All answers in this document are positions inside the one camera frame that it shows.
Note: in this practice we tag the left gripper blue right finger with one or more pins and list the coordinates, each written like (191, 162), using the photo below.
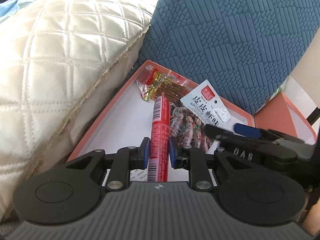
(174, 153)

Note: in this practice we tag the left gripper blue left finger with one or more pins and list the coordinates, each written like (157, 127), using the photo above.
(144, 151)

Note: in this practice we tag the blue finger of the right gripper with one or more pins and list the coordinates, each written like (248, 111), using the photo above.
(247, 131)

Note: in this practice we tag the red sausage stick packet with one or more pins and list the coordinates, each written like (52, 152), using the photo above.
(159, 147)

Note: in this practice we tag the red clear spicy stick packet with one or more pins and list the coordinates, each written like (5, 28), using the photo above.
(152, 84)

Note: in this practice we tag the person's right hand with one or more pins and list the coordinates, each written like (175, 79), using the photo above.
(311, 220)

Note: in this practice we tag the black silver shrimp snack packet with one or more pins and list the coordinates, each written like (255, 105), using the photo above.
(187, 128)

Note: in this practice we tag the pink deep cardboard box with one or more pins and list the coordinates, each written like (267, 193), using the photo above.
(282, 115)

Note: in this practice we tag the white shrimp flavour snack bag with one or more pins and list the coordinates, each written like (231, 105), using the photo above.
(209, 107)

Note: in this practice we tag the blue textured headboard cushion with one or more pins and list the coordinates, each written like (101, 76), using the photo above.
(244, 48)

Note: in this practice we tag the cream quilted mattress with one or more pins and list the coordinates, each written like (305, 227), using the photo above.
(61, 62)

